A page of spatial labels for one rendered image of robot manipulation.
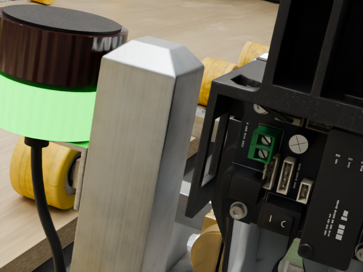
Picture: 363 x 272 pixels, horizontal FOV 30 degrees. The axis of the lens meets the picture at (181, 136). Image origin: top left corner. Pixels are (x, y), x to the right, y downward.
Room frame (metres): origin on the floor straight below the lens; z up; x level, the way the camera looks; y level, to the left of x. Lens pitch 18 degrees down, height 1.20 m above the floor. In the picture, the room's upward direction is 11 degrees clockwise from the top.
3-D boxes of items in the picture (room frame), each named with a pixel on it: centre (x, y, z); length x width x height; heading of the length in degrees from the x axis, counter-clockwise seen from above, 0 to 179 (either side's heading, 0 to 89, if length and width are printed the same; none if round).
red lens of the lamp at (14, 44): (0.30, 0.06, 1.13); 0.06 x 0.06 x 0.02
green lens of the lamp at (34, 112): (0.30, 0.06, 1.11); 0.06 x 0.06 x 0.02
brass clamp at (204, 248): (0.55, -0.07, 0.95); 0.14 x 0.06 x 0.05; 161
